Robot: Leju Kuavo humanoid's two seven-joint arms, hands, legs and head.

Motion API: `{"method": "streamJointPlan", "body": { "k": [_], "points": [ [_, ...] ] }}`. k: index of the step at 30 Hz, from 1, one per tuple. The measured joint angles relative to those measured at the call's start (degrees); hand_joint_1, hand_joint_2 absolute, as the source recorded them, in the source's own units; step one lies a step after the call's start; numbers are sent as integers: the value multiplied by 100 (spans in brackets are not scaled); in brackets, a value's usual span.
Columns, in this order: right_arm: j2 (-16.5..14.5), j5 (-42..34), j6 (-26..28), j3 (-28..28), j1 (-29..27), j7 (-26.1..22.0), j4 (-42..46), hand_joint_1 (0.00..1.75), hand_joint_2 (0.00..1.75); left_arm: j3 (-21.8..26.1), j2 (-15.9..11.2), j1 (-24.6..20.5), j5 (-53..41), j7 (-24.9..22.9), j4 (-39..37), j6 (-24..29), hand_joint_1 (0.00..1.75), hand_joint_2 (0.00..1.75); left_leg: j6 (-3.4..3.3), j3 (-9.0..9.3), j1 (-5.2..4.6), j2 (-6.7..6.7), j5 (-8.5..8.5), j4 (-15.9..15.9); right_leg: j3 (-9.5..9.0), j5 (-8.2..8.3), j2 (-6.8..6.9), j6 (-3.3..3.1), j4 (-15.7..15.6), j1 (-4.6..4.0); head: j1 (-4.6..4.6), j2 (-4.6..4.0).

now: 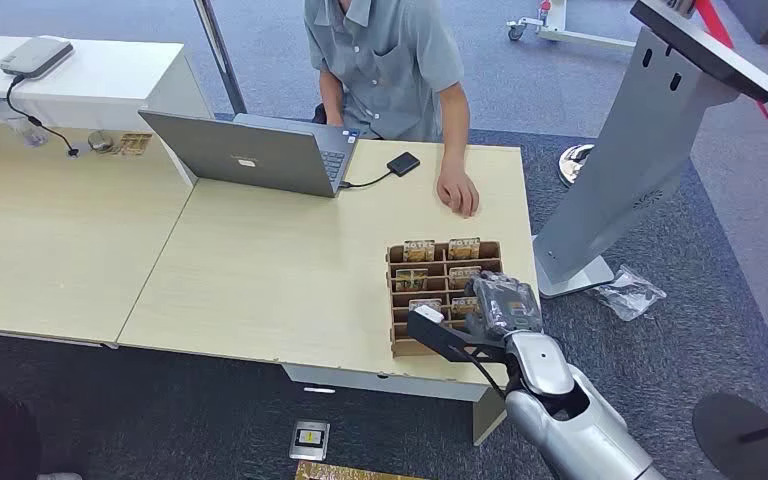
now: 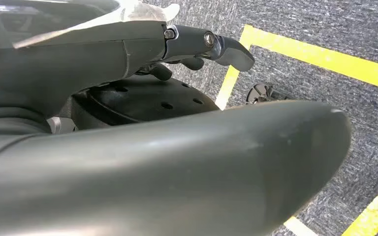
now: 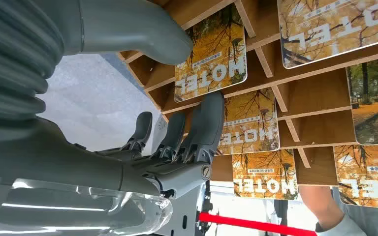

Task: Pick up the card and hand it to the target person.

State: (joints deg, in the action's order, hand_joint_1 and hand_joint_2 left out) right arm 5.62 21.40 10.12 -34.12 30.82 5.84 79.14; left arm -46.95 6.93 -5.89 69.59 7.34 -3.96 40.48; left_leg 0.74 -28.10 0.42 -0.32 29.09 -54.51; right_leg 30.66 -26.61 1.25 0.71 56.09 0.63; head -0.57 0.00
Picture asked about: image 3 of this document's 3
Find autumn tree hotel card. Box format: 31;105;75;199
216;87;281;156
174;3;248;104
345;55;378;146
333;144;378;211
231;149;299;201
277;0;378;70

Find black bracket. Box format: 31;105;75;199
198;181;215;236

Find black post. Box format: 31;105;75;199
273;199;289;229

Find white metal panel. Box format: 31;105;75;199
157;184;208;236

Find red bar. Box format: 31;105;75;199
197;212;319;236

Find clear plastic cover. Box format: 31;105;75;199
0;176;173;236

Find wooden card rack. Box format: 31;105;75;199
117;0;378;187

